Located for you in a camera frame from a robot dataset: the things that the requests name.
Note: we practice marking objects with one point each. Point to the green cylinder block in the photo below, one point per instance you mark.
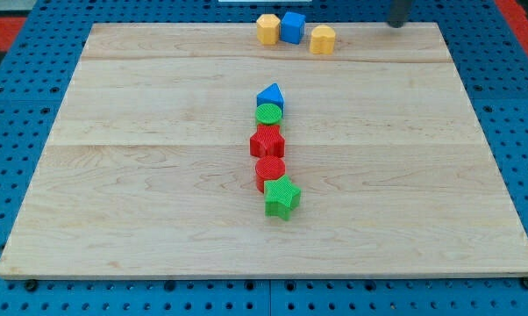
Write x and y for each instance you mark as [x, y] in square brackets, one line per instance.
[268, 115]

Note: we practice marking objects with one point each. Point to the blue triangle block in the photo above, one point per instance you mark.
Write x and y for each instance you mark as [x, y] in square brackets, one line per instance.
[271, 95]

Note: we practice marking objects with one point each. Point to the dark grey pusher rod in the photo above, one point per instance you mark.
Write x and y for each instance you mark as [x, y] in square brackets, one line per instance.
[399, 12]

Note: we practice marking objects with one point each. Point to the yellow heart block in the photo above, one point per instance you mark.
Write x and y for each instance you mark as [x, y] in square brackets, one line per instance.
[322, 40]

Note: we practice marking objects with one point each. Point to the green star block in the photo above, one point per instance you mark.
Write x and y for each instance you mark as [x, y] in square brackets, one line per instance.
[281, 196]

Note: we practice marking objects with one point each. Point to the wooden board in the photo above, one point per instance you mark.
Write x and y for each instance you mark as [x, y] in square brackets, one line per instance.
[147, 172]

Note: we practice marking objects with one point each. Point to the red star block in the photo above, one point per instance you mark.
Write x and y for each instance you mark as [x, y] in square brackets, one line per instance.
[267, 140]

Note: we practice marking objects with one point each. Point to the yellow hexagon block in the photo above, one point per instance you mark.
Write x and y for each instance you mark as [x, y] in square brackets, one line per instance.
[268, 29]

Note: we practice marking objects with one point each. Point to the red cylinder block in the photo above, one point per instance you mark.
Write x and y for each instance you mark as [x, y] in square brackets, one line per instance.
[268, 168]

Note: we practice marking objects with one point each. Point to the blue cube block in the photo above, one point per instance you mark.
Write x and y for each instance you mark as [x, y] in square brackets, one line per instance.
[292, 27]

